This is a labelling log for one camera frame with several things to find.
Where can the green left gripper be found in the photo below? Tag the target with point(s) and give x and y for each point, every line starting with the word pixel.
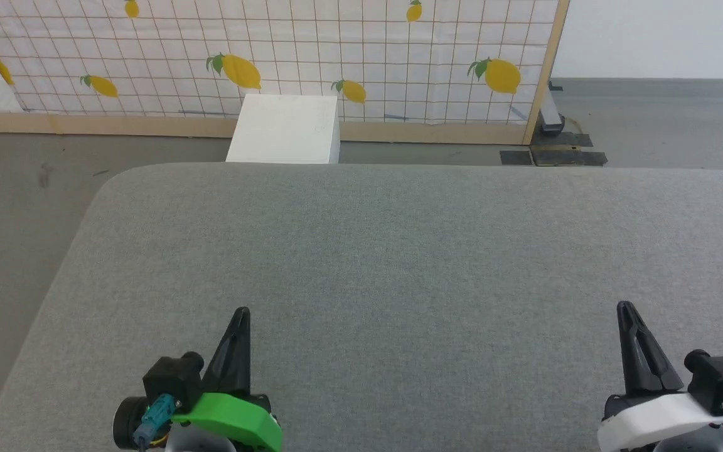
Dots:
pixel 236 420

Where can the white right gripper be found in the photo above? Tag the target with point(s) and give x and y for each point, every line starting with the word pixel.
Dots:
pixel 656 417

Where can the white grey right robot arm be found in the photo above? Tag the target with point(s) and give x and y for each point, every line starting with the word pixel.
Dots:
pixel 694 442

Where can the grey fabric sofa cushion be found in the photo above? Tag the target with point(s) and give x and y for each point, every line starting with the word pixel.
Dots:
pixel 368 263

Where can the white box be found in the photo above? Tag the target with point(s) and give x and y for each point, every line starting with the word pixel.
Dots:
pixel 286 129

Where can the black floor tape piece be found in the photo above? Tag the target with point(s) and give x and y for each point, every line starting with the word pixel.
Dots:
pixel 516 157

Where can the metal partition foot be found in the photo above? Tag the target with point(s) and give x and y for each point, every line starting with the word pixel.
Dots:
pixel 551 116

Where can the lemon print partition screen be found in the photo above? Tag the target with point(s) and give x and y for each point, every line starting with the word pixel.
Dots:
pixel 336 44

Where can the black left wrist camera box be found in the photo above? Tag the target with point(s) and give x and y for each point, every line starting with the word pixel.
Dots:
pixel 170 380

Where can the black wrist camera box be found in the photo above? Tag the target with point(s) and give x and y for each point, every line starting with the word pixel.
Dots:
pixel 170 380
pixel 722 380

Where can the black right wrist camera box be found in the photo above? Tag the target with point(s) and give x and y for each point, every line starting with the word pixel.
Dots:
pixel 722 380

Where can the teal left camera connector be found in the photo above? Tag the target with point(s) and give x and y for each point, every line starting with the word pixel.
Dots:
pixel 155 419

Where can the black partition base plate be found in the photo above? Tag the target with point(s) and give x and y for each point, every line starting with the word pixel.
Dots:
pixel 561 139
pixel 572 157

